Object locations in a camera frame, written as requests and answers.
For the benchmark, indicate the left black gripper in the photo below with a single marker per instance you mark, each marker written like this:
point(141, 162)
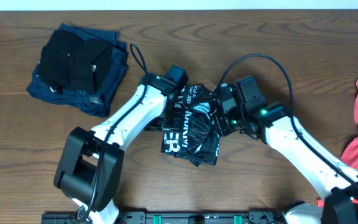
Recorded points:
point(177, 126)

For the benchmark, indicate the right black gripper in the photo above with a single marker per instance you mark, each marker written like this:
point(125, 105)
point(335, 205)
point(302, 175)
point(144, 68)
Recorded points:
point(219, 119)

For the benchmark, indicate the black shirt with orange lines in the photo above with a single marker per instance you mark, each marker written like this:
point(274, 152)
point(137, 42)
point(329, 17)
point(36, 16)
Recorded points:
point(193, 136)

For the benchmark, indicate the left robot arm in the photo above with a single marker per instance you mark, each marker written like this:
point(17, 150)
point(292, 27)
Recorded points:
point(90, 167)

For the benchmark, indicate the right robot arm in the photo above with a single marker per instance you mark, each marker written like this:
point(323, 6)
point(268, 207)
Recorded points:
point(335, 182)

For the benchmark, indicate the folded black garment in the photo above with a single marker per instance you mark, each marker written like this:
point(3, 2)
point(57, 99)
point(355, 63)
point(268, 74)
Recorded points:
point(71, 63)

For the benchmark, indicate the black mounting rail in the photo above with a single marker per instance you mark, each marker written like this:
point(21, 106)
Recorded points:
point(252, 217)

